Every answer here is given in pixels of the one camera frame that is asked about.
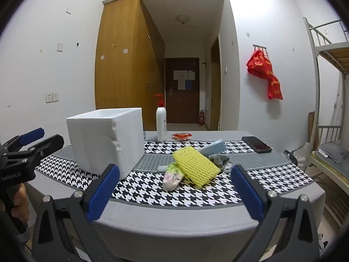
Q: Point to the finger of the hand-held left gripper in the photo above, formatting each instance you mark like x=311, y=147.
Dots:
x=32, y=135
x=50, y=144

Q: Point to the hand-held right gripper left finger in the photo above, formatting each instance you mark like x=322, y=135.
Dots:
x=103, y=193

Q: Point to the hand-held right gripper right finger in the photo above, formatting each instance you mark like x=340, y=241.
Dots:
x=246, y=193

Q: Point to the grey sock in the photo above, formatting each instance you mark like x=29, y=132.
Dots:
x=222, y=160

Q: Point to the white foam box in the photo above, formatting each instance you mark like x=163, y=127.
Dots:
x=92, y=142

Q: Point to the blue face mask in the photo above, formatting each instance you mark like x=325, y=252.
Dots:
x=215, y=147

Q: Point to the yellow foam net sleeve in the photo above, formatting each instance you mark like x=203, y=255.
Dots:
x=195, y=166

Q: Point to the green white soft packet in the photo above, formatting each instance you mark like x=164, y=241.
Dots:
x=171, y=178

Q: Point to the person's left hand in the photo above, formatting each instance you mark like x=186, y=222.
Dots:
x=21, y=204

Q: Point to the houndstooth table runner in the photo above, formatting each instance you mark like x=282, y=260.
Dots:
x=152, y=193

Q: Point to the white plastic bag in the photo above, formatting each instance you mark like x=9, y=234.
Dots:
x=302, y=154

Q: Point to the red snack packet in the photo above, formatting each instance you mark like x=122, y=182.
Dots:
x=181, y=136

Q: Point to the red fire extinguisher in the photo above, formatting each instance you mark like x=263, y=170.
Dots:
x=201, y=118

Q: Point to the white pump lotion bottle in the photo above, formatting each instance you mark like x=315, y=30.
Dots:
x=161, y=125

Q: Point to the brown wooden board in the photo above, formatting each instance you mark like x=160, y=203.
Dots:
x=313, y=128

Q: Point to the grey folded bedding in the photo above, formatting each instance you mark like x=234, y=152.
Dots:
x=332, y=152

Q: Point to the wooden wardrobe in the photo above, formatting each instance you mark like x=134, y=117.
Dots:
x=120, y=73

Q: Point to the dark brown entrance door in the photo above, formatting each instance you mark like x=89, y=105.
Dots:
x=185, y=103

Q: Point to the wooden side door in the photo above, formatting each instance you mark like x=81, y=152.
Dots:
x=215, y=87

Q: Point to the blue paper notice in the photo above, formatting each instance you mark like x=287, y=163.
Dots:
x=188, y=85

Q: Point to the white paper notice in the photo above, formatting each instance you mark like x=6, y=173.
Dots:
x=182, y=85
x=180, y=75
x=190, y=74

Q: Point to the metal bunk bed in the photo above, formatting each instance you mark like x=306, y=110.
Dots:
x=317, y=87

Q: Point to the red hanging cloth bag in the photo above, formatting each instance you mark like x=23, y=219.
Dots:
x=261, y=65

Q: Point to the round ceiling lamp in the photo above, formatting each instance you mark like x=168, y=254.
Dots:
x=182, y=19

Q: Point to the white wall socket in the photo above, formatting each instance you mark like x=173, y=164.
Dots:
x=55, y=97
x=49, y=97

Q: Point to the white wall switch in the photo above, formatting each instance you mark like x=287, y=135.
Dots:
x=60, y=47

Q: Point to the white wall plate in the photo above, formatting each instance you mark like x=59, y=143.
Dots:
x=69, y=10

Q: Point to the metal wall hook rack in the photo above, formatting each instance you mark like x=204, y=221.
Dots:
x=260, y=46

